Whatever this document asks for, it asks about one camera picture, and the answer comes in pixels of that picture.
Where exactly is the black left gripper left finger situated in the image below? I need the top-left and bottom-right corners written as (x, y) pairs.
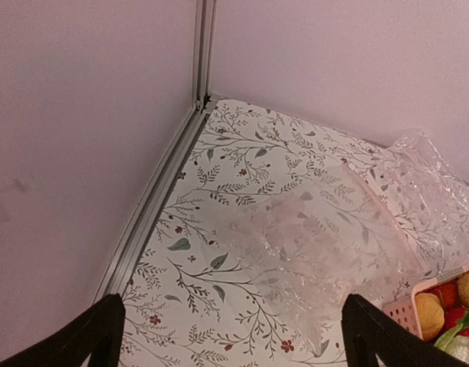
top-left (0, 294), bottom-right (125, 367)

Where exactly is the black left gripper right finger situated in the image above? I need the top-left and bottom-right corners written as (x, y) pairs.
top-left (341, 294), bottom-right (461, 367)

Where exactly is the white toy cauliflower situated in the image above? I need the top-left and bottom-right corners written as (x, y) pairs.
top-left (435, 324), bottom-right (469, 365)

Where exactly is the clear zip top bag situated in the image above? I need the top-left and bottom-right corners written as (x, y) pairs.
top-left (201, 164), bottom-right (426, 355)

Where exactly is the pink perforated plastic basket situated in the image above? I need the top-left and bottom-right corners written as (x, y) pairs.
top-left (382, 264), bottom-right (469, 339)

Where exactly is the yellow toy lemon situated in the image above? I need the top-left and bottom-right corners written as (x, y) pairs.
top-left (415, 293), bottom-right (445, 341)

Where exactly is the red toy fruit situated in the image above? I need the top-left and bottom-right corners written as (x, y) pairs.
top-left (430, 281), bottom-right (460, 310)

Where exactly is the floral patterned table mat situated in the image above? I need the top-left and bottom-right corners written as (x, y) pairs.
top-left (119, 99), bottom-right (469, 366)

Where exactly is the aluminium left floor rail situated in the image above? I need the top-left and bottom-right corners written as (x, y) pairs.
top-left (94, 109), bottom-right (206, 301)

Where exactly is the aluminium left corner post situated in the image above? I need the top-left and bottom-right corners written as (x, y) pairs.
top-left (192, 0), bottom-right (217, 111)

